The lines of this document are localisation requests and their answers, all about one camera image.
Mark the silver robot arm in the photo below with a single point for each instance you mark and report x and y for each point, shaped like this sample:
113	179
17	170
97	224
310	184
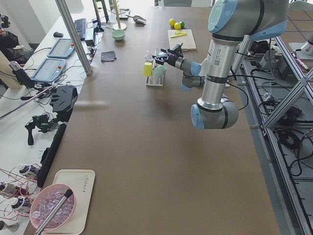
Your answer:
229	21

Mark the cream plastic tray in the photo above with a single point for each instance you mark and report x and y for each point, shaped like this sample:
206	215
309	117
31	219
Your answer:
81	183

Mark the yellow plastic knife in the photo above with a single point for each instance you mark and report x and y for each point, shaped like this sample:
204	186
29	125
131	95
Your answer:
178	35

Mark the white wire cup rack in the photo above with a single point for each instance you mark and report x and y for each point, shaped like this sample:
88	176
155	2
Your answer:
152	80

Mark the green plastic cup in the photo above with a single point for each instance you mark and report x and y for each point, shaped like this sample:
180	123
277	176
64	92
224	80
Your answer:
160	70

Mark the green ceramic bowl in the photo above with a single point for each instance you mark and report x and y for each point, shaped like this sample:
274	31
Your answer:
118	34

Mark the blue teach pendant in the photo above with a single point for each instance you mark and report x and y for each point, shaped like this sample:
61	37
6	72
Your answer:
62	49
49	70

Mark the light blue plastic cup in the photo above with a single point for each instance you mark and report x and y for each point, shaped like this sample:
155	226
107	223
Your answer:
161	53

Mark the metal scoop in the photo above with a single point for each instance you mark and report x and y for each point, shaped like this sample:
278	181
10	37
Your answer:
138	19

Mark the yellow lemon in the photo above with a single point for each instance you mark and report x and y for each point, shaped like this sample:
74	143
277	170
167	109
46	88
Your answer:
177	26
172	22

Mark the aluminium frame post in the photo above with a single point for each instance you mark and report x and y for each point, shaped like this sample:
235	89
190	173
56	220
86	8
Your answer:
66	15

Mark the wooden mug tree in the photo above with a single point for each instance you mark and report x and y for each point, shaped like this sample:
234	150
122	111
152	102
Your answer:
119	25

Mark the grey folded cloth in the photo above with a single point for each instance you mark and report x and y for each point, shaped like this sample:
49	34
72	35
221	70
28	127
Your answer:
108	56

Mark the yellow lemon upper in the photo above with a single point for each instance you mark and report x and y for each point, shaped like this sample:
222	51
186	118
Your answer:
172	22

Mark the black keyboard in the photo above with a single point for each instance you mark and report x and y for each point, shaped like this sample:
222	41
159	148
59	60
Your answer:
80	26

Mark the pink plastic cup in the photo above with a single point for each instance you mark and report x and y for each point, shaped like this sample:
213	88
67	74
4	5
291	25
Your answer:
148	54

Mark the pink bowl with ice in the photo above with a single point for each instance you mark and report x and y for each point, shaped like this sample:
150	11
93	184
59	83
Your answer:
46	201

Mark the yellow plastic cup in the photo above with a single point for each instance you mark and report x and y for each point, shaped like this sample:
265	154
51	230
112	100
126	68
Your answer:
148	69

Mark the bamboo cutting board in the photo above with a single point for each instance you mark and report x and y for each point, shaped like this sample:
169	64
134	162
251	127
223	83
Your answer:
188	41

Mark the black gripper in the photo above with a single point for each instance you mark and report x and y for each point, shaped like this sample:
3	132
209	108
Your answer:
172	60

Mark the yellow lemon lower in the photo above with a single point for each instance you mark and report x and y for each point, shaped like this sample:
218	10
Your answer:
177	26

